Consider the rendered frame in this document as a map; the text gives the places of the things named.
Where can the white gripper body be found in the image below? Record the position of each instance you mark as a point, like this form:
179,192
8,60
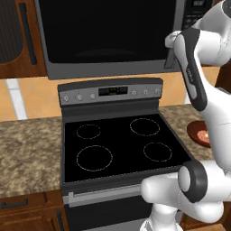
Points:
171,38

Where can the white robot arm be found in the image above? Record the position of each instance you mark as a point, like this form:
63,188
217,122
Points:
216,120

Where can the grey microwave oven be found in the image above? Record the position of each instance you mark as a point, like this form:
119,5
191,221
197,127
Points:
192,15

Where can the black microwave door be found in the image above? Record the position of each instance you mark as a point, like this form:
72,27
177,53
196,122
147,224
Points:
105,30

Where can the red-brown bowl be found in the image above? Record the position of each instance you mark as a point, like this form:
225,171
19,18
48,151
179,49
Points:
193,132

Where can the black oven door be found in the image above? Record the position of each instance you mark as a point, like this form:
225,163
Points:
102,215

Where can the brown wooden base cupboard door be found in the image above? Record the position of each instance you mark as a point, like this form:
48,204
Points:
27,222

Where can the grey stove knob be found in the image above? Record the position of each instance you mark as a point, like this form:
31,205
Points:
79,97
157,90
92,96
134,93
145,92
65,98

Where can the black and grey stove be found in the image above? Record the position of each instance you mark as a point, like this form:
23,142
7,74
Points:
120,144

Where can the brown wooden drawer front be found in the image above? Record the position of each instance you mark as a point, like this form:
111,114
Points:
33,202

